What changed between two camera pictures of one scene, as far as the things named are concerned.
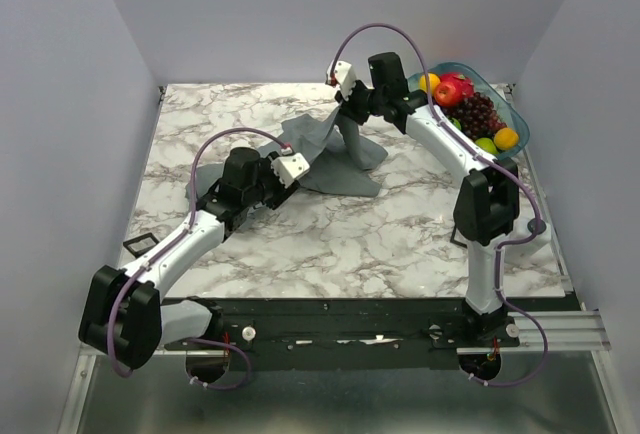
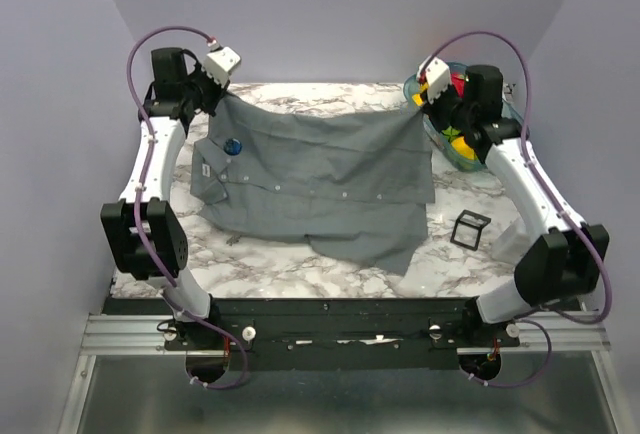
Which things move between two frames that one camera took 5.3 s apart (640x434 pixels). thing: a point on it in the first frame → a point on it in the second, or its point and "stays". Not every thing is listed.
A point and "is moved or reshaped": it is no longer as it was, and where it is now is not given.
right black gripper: x=346 y=107 → x=432 y=108
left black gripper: x=282 y=193 → x=217 y=89
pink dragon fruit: x=464 y=85 stays
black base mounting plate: x=295 y=334 stays
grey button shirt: x=334 y=145 is moved or reshaped
